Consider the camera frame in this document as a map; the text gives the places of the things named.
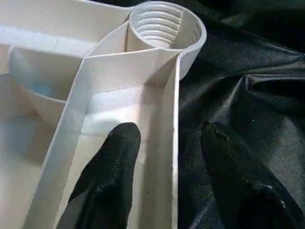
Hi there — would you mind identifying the white plastic table top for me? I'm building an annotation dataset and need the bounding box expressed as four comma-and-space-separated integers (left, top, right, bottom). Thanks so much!
0, 0, 207, 229

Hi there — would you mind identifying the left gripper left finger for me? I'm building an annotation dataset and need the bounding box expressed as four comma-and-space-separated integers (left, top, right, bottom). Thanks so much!
58, 122, 142, 229

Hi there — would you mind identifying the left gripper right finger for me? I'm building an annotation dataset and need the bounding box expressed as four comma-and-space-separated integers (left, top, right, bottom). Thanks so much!
201, 121, 305, 229

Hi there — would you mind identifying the black work mat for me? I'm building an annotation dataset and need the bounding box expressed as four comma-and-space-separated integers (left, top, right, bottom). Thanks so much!
104, 0, 305, 229

